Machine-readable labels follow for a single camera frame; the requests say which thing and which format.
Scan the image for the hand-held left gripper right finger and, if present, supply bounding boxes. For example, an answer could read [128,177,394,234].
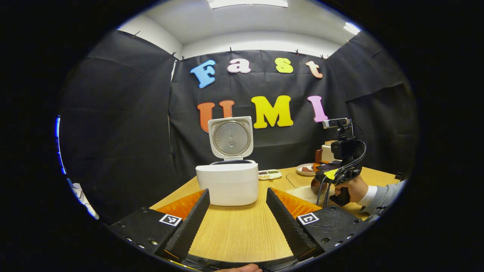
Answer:
[266,187,373,261]

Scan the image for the white divided grain tray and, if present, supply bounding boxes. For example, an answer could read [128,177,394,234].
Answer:
[258,169,282,180]

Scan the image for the white rice cooker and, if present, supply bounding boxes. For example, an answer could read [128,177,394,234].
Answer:
[195,116,259,207]

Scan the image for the white toaster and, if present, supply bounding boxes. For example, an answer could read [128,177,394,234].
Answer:
[321,141,337,163]

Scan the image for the clear rice container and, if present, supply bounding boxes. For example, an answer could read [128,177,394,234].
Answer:
[285,172,318,189]

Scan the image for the white round plate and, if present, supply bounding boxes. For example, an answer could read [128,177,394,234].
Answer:
[296,163,318,176]

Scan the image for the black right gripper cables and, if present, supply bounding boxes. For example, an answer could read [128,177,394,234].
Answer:
[317,130,367,207]

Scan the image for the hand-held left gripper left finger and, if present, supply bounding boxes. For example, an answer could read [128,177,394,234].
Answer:
[108,189,211,262]

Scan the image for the white equipment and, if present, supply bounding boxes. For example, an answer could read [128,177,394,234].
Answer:
[69,179,99,220]

